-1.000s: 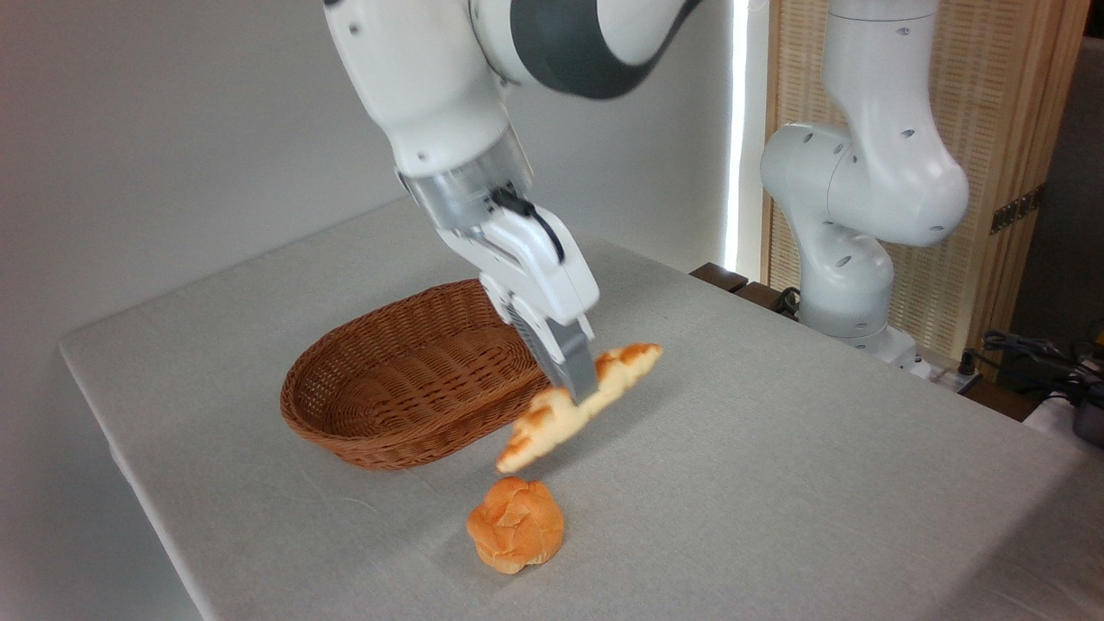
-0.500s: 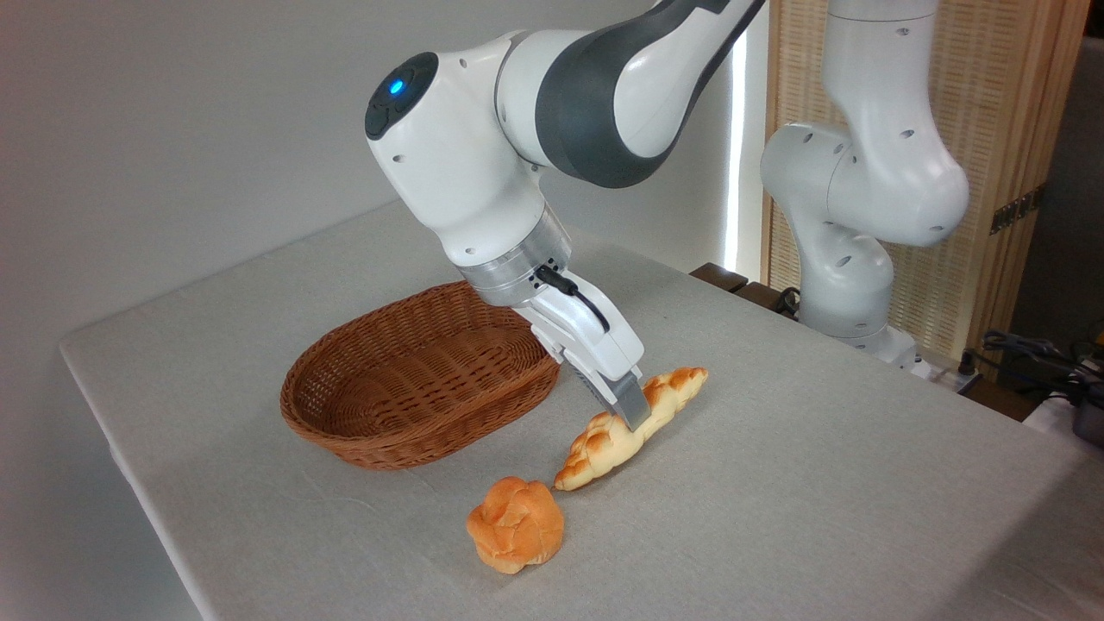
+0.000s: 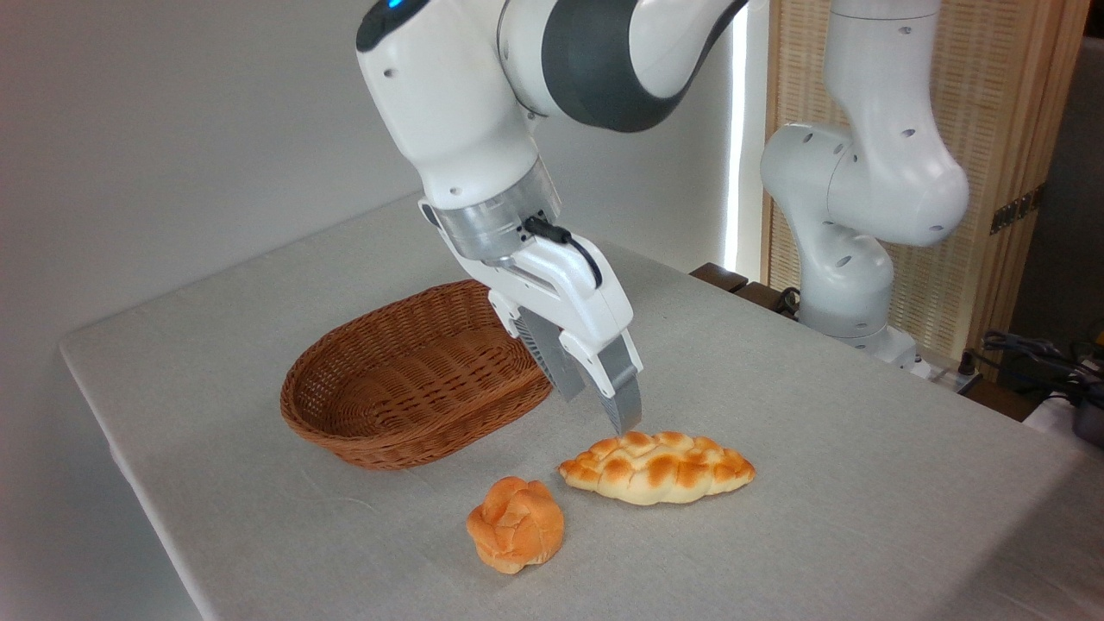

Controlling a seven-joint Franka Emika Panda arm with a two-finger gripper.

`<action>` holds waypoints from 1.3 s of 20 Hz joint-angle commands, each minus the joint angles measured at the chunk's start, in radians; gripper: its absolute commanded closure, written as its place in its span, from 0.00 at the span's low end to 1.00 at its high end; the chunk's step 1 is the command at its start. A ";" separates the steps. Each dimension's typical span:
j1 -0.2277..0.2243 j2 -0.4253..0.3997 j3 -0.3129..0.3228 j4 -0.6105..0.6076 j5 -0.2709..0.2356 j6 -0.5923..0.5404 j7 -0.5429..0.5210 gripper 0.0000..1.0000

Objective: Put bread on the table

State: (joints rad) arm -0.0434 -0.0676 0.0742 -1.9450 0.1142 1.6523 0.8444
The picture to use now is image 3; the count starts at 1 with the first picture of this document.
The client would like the brown wicker oval basket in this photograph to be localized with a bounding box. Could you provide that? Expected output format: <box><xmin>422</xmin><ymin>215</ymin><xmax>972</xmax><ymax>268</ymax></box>
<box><xmin>279</xmin><ymin>279</ymin><xmax>555</xmax><ymax>471</ymax></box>

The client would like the white power strip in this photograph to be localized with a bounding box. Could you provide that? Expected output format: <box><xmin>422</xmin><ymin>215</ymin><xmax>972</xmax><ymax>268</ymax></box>
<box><xmin>925</xmin><ymin>358</ymin><xmax>984</xmax><ymax>395</ymax></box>

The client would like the dark metal screen hinge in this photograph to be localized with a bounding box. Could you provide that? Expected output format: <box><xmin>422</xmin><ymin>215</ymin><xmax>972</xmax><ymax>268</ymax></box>
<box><xmin>990</xmin><ymin>184</ymin><xmax>1047</xmax><ymax>235</ymax></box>

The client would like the black cable bundle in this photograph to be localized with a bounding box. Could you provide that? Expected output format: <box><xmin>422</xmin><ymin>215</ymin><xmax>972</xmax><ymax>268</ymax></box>
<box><xmin>982</xmin><ymin>330</ymin><xmax>1104</xmax><ymax>408</ymax></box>

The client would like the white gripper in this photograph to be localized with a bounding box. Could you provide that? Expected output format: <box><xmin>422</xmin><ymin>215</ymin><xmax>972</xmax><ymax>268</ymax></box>
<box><xmin>419</xmin><ymin>199</ymin><xmax>644</xmax><ymax>435</ymax></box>

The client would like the light grey tablecloth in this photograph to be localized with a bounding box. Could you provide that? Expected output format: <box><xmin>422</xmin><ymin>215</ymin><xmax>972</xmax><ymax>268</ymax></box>
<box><xmin>59</xmin><ymin>194</ymin><xmax>1104</xmax><ymax>621</ymax></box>

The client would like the dark brown wooden platform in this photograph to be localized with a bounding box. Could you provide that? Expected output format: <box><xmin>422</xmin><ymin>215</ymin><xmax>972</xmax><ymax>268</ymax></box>
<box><xmin>689</xmin><ymin>262</ymin><xmax>801</xmax><ymax>322</ymax></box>

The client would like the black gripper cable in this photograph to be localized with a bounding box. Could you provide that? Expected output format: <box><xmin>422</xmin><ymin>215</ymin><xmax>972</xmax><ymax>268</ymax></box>
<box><xmin>524</xmin><ymin>216</ymin><xmax>603</xmax><ymax>289</ymax></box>

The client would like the long braided bread loaf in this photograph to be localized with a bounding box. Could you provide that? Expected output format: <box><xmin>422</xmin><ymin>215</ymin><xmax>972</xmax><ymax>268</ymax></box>
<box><xmin>559</xmin><ymin>430</ymin><xmax>756</xmax><ymax>506</ymax></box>

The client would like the round knotted bread roll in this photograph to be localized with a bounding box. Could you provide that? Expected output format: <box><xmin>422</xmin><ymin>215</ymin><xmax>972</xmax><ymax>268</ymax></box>
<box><xmin>467</xmin><ymin>476</ymin><xmax>566</xmax><ymax>575</ymax></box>

